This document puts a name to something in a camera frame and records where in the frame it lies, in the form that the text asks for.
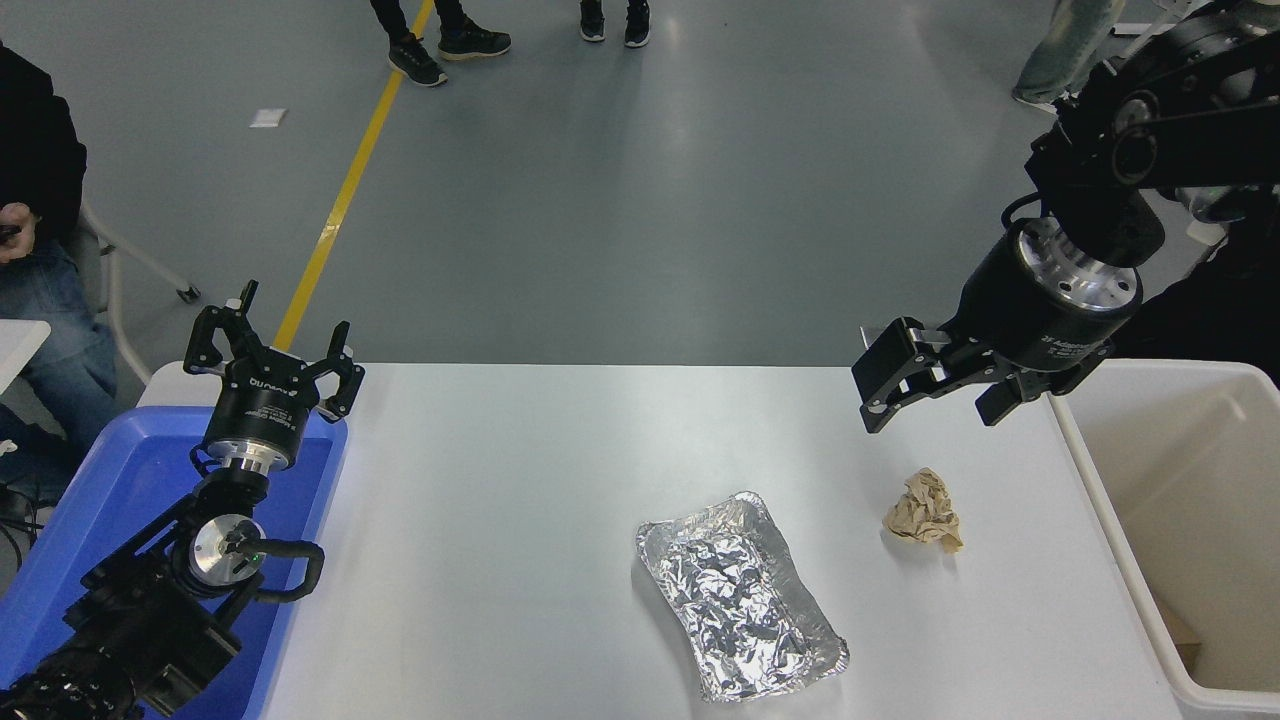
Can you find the standing person's feet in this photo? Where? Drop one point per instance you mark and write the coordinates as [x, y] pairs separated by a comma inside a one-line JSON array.
[[637, 22]]

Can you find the crinkled foil tray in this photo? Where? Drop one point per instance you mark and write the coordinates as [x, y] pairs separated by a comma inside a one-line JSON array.
[[740, 600]]

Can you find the blue plastic tray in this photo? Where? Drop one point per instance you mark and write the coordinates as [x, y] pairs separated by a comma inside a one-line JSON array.
[[120, 480]]

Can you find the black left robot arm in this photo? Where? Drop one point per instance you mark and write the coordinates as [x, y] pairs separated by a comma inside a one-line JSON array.
[[150, 610]]

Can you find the white wheeled chair base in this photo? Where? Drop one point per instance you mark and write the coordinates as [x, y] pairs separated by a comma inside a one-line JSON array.
[[1140, 28]]

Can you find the person in dark clothes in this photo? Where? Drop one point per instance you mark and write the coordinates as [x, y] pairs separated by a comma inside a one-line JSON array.
[[1220, 310]]

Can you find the standing person's legs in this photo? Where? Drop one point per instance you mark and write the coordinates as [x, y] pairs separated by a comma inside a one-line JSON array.
[[470, 40], [1060, 50]]

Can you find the large pale bin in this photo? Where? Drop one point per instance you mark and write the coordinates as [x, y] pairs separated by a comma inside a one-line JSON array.
[[1200, 480]]

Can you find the brown cardboard piece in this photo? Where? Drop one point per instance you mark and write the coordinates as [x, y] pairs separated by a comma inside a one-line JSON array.
[[1185, 640]]

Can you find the white paper scrap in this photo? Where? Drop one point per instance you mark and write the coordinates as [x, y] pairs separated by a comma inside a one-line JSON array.
[[269, 117]]

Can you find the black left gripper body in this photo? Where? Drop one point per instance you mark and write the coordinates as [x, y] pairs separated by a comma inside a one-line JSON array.
[[262, 405]]

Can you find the small white table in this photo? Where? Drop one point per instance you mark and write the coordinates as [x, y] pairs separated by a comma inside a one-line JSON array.
[[20, 350]]

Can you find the person's hand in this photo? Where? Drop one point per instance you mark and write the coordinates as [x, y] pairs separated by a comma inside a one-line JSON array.
[[16, 232]]

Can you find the metal floor plate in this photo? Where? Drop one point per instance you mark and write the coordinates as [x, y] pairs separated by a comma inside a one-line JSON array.
[[868, 333]]

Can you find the crumpled tan paper ball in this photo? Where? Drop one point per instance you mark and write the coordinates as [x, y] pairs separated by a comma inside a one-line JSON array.
[[925, 512]]

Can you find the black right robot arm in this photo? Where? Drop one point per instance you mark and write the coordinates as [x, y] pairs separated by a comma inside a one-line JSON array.
[[1150, 130]]

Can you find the white tube frame chair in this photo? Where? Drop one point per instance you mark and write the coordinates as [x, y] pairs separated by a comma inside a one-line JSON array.
[[110, 300]]

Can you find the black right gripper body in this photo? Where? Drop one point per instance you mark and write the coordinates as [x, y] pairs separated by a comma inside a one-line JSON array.
[[1020, 320]]

